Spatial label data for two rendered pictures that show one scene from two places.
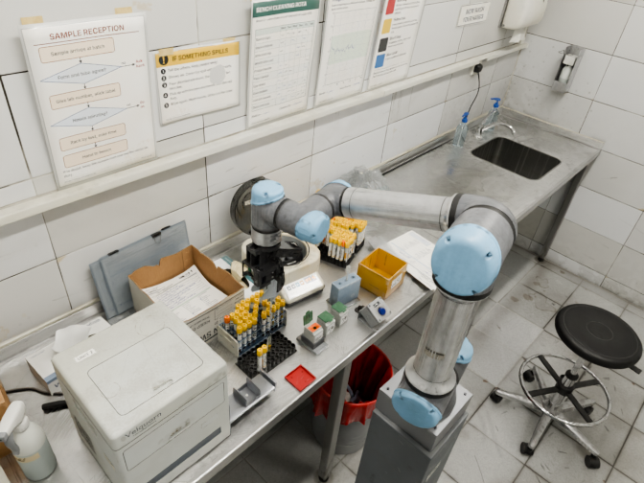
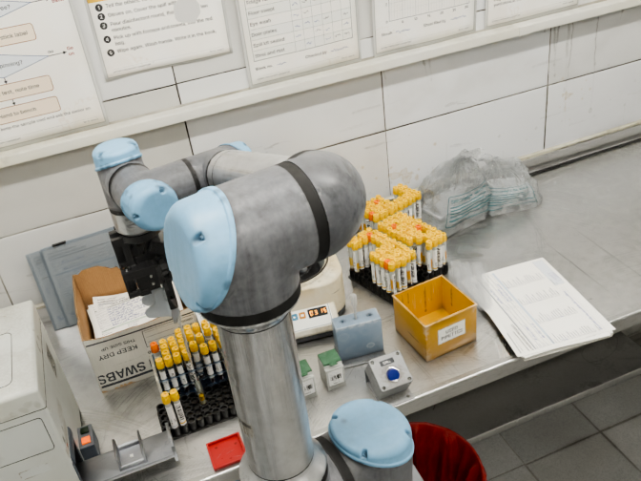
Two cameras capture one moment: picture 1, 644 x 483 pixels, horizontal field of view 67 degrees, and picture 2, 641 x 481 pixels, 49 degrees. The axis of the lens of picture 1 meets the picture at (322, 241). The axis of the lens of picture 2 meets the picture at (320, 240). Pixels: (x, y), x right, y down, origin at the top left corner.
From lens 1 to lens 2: 0.76 m
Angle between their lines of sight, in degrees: 28
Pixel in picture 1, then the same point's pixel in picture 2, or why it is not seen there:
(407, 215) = not seen: hidden behind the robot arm
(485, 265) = (194, 257)
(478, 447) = not seen: outside the picture
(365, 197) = (225, 162)
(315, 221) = (137, 194)
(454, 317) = (232, 357)
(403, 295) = (465, 359)
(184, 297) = (137, 313)
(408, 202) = (255, 167)
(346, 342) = (326, 414)
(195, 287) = not seen: hidden behind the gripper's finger
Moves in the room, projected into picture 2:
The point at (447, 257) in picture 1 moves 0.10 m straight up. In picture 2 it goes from (170, 241) to (145, 154)
